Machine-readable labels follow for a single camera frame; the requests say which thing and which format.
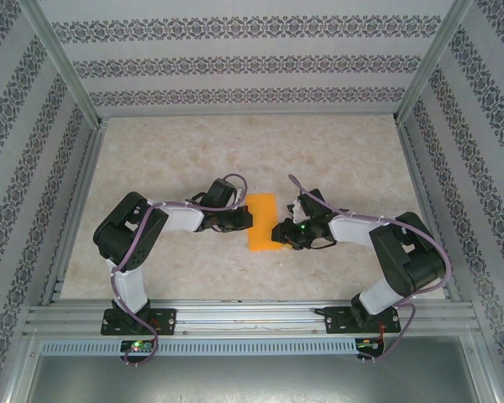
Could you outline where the orange cloth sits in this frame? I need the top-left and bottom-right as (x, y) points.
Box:
(245, 192), (282, 253)

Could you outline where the grey sheet metal panel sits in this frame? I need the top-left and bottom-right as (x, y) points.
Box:
(24, 355), (482, 403)

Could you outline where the aluminium mounting rail beam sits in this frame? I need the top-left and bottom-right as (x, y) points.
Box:
(23, 300), (482, 337)

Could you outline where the aluminium back rail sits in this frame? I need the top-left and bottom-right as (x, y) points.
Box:
(98, 109), (399, 120)

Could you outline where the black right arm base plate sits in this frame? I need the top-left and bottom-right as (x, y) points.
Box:
(325, 306), (402, 336)

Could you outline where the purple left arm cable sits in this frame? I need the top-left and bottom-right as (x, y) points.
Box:
(111, 172), (249, 369)

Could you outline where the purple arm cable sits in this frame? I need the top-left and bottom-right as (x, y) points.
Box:
(287, 174), (453, 366)
(111, 172), (249, 369)

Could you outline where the aluminium side rail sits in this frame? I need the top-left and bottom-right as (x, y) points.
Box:
(41, 119), (108, 306)
(396, 121), (461, 303)

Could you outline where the grey slotted cable duct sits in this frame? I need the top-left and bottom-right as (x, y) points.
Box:
(39, 338), (358, 357)

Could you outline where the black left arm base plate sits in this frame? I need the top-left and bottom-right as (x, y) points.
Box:
(100, 308), (178, 337)

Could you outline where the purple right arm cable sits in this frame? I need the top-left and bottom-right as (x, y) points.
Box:
(287, 174), (453, 366)

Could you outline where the aluminium frame post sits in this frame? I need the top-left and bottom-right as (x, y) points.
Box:
(394, 0), (475, 125)
(18, 0), (102, 127)

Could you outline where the aluminium frame strut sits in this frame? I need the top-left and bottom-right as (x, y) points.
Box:
(465, 331), (503, 403)
(0, 329), (41, 403)

